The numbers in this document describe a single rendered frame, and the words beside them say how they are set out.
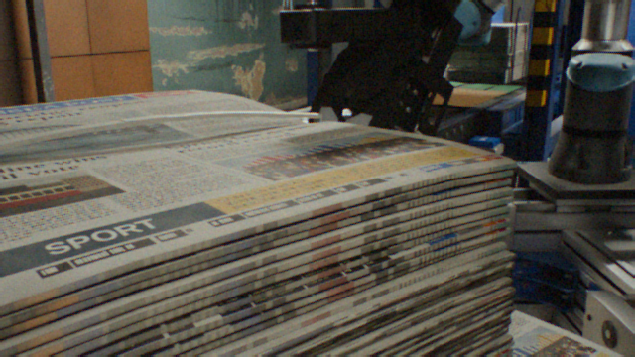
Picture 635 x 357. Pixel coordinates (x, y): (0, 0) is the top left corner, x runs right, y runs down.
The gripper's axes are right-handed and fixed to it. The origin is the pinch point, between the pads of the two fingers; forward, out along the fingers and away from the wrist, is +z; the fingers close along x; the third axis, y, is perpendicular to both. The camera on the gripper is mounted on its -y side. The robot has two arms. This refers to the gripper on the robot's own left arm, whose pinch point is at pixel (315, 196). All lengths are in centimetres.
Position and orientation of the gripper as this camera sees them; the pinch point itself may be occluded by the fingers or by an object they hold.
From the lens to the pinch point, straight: 51.5
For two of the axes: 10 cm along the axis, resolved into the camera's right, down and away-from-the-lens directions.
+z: -3.9, 9.2, -0.7
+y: 6.7, 3.3, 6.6
